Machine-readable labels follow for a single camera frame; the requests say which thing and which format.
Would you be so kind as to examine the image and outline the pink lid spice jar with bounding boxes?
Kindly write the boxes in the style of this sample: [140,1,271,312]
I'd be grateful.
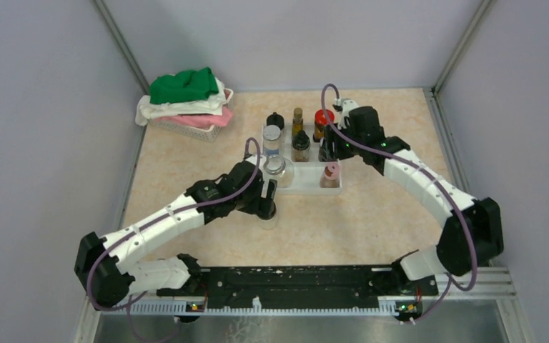
[320,161,340,188]

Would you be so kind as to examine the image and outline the purple cable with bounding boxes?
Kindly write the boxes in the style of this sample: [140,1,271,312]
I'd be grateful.
[86,137,262,343]
[320,84,479,325]

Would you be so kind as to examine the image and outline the gold cap yellow bottle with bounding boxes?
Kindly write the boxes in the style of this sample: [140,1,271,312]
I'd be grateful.
[292,107,303,138]

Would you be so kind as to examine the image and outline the black grinder top jar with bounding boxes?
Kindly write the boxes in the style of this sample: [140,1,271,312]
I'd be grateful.
[292,130,310,162]

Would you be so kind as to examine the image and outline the white cable duct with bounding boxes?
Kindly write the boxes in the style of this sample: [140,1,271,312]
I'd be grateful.
[112,297,399,317]

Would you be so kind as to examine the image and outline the black cap sesame jar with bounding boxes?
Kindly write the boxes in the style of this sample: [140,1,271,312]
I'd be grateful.
[266,112,285,131]

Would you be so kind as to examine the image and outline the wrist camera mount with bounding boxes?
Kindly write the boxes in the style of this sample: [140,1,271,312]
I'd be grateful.
[333,98,359,129]
[243,152,264,167]

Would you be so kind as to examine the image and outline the green cloth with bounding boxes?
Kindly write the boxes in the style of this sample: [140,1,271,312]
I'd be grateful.
[149,67,219,104]

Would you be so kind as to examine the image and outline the clear lid glass jar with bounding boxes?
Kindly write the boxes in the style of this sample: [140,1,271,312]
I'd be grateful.
[262,154,295,189]

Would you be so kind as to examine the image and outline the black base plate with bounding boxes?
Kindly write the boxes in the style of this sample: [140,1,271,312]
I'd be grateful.
[156,264,439,309]

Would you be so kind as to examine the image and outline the red lid sauce jar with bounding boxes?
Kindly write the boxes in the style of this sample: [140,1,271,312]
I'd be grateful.
[312,109,335,143]

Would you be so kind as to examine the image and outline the white lid sauce jar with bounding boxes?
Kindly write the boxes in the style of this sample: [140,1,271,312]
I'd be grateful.
[318,149,335,162]

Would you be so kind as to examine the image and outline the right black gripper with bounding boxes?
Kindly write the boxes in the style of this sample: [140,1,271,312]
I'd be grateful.
[319,121,365,161]

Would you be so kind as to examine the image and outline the white cloth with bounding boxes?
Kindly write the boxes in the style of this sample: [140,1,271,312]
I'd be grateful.
[134,88,229,126]

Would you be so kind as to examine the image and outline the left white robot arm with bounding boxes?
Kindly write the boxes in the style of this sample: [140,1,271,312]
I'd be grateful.
[74,157,278,311]

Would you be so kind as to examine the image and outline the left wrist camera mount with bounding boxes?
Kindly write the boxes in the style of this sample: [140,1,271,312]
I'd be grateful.
[243,152,264,167]

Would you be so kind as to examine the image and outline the silver perforated lid shaker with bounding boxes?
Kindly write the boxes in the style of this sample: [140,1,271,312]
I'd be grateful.
[262,125,282,156]

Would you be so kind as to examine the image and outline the white plastic basket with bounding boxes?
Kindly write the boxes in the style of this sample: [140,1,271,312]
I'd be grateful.
[148,88,234,142]

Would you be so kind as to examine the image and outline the white divided plastic tray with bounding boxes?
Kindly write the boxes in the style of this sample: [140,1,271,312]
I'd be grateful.
[260,124,342,196]

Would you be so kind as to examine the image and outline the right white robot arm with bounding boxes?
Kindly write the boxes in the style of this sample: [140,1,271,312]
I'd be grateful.
[321,99,504,294]

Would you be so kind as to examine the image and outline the black cap glass jar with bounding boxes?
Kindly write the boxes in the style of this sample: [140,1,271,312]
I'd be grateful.
[257,215,279,231]

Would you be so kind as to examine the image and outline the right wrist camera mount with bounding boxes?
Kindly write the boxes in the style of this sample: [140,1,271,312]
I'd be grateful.
[333,98,359,129]

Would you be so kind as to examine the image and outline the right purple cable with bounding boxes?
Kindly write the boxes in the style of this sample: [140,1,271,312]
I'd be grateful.
[320,84,479,325]

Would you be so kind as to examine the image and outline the pink cloth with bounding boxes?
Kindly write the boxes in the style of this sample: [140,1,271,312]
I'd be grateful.
[168,106,233,129]

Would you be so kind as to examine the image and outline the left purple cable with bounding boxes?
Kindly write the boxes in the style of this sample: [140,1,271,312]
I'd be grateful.
[86,137,262,343]

